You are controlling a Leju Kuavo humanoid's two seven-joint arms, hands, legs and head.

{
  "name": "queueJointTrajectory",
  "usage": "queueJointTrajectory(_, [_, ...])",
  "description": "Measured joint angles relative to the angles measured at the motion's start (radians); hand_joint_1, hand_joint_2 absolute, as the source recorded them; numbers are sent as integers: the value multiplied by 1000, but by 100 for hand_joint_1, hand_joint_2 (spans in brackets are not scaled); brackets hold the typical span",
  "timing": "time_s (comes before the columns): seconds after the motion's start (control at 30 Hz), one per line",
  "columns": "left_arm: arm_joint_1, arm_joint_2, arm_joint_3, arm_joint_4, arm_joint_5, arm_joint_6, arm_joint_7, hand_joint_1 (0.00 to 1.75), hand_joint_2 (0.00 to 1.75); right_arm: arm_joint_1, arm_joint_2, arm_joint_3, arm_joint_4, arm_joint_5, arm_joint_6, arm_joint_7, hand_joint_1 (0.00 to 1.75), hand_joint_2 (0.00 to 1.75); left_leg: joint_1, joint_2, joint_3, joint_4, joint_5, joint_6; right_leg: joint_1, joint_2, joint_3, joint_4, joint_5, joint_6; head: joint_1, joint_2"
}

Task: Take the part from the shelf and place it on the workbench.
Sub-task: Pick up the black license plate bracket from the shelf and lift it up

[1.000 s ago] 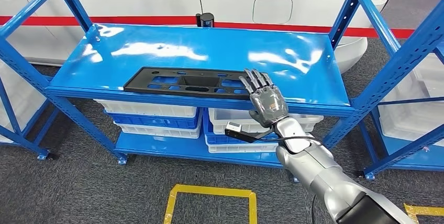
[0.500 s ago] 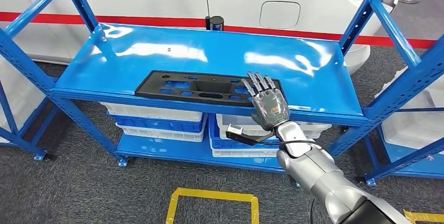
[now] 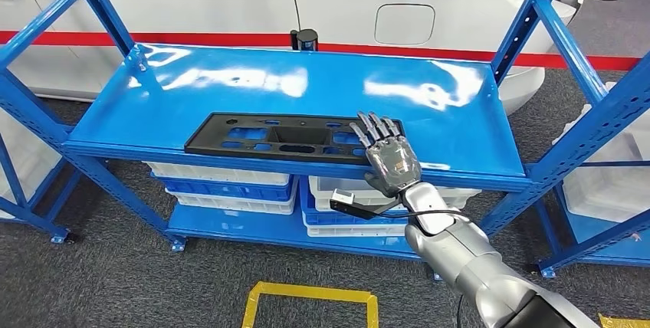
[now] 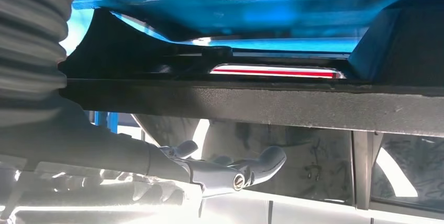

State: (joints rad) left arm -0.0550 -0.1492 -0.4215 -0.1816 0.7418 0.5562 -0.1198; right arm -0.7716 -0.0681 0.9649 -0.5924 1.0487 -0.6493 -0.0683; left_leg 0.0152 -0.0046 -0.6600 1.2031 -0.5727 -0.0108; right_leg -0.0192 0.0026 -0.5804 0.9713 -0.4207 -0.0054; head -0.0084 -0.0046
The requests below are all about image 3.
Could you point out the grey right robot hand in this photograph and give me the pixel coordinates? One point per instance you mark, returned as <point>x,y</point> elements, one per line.
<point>393,163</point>

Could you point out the yellow floor tape piece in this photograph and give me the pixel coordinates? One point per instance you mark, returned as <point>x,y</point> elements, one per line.
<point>624,323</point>

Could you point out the black plastic panel part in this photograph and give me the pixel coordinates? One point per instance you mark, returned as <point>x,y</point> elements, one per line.
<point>213,143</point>

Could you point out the white car body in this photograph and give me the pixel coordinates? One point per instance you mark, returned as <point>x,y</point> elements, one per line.
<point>203,0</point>

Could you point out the black camera bracket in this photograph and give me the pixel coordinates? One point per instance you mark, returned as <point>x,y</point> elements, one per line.
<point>355,210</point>

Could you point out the red barrier belt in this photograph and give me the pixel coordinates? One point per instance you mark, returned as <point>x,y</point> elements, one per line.
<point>203,39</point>

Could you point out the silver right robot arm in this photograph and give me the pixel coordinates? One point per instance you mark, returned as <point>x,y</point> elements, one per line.
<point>472,259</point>

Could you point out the black barrier post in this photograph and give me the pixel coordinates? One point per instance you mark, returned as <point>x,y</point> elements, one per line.
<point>306,40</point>

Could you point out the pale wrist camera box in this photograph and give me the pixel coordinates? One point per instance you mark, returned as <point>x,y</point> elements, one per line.
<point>344,197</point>

